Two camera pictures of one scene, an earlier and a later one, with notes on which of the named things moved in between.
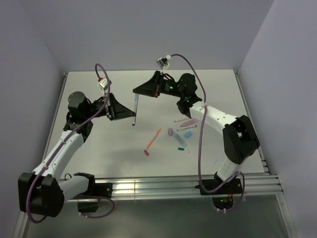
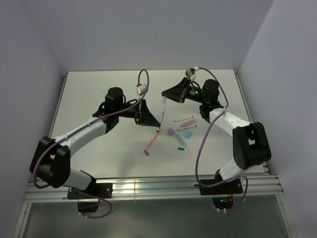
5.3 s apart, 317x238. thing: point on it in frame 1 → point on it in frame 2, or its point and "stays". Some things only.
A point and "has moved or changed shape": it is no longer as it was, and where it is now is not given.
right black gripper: x=153 y=88 → x=179 y=92
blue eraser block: x=188 y=134 stays
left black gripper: x=117 y=111 → x=144 y=117
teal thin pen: x=187 y=127 stays
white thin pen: x=180 y=120 stays
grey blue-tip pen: x=135 y=107 has moved or changed shape
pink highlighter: x=192 y=121 stays
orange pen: x=150 y=143 stays
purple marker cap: x=170 y=131 stays
